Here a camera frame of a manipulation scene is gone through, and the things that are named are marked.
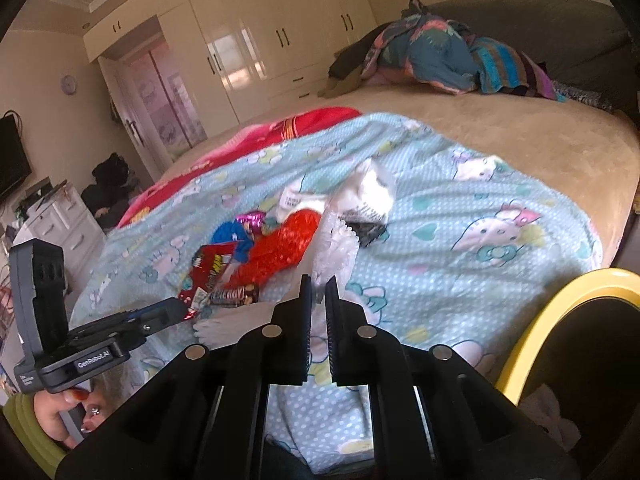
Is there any red blanket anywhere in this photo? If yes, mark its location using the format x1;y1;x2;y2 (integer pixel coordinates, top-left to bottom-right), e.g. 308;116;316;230
117;106;363;228

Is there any black television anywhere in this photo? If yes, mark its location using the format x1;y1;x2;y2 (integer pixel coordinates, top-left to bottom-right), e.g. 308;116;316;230
0;112;32;201

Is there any person's left hand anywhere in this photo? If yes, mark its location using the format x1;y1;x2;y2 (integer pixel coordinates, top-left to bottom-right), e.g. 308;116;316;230
30;385;108;451

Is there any black plush toy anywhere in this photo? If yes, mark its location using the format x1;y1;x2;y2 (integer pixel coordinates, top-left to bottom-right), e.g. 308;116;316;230
80;152;143;231

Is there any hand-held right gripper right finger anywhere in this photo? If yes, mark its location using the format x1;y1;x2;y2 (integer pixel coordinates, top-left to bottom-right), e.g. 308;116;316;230
325;274;581;480

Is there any red plastic bag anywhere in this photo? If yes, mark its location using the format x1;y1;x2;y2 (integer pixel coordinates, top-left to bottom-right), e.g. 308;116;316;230
220;210;323;293

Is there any pink cartoon glass door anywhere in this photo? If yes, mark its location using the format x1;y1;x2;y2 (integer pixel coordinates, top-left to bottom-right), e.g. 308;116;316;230
120;52;208;153

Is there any floral quilt bundle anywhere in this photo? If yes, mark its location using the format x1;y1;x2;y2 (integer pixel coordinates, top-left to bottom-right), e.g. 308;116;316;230
360;0;481;96

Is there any white plastic bag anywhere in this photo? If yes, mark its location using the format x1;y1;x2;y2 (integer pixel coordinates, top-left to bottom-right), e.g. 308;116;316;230
327;157;398;225

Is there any blue wrapper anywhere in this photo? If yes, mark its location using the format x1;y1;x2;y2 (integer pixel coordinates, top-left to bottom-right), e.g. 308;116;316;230
210;217;256;263

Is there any red snack box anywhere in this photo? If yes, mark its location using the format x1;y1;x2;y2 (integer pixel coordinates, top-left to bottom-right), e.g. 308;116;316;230
179;241;241;321

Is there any brown candy wrapper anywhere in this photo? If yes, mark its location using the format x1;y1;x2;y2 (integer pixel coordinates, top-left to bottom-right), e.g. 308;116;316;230
207;282;261;308

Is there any white dresser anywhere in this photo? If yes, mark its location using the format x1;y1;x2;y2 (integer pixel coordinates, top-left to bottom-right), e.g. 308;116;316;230
15;177;108;286

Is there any dark olive garment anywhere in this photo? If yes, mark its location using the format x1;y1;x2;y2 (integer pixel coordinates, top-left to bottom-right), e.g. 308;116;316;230
317;22;396;98

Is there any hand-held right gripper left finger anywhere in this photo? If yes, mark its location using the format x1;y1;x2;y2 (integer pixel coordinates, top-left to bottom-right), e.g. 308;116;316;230
55;274;313;480

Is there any person's left forearm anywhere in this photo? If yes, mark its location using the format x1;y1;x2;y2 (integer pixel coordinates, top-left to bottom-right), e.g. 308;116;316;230
2;392;68;466

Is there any cream glossy wardrobe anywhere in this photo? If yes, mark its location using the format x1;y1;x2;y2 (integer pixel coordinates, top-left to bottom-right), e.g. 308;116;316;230
82;0;381;126

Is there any light blue cartoon blanket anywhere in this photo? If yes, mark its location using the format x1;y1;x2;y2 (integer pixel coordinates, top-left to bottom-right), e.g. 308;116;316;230
70;112;606;473

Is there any striped blanket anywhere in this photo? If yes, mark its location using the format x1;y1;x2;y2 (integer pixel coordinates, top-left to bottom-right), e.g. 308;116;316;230
467;35;558;101

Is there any white door leaf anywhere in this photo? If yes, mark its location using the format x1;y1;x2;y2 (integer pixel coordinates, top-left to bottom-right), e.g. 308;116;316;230
97;55;156;176

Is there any yellow-rimmed black bin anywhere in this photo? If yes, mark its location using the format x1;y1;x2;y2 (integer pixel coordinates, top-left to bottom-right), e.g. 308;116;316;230
495;267;640;466

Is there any black wrapper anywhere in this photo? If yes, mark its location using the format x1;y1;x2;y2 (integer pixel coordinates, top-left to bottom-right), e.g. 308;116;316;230
347;220;388;248

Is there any purple foil wrapper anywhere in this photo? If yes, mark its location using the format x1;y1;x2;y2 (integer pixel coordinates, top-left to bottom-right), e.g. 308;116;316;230
232;211;268;236

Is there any white plastic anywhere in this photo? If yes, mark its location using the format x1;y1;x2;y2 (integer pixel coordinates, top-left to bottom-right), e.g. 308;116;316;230
520;385;581;451

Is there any beige bed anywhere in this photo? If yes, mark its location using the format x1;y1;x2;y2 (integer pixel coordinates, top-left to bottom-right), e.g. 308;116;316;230
155;80;640;281

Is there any dark patterned cloth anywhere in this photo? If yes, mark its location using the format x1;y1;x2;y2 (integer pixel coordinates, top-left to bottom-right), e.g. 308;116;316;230
550;80;616;111

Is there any white paper label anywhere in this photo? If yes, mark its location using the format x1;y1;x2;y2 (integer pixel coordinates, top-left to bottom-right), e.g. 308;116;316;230
280;185;326;213

